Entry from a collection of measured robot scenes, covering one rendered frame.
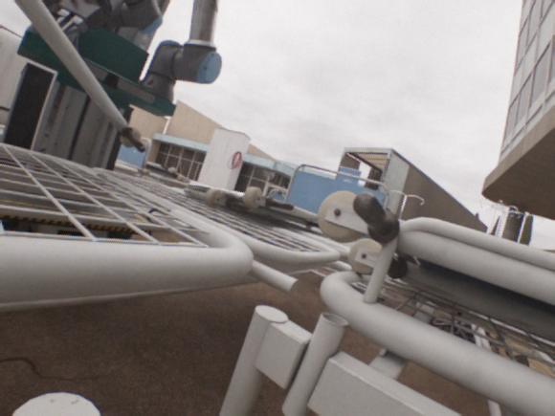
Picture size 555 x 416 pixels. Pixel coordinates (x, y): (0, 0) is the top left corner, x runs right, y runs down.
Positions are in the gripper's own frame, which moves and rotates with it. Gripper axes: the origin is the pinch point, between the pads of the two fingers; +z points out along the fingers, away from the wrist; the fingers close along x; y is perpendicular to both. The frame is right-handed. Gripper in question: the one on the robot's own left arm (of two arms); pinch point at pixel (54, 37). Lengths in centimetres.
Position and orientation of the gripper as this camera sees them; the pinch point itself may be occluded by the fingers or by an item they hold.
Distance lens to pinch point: 92.3
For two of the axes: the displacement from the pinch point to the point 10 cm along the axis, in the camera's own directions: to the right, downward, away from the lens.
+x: 8.2, 5.7, -0.2
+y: 1.1, -2.0, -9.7
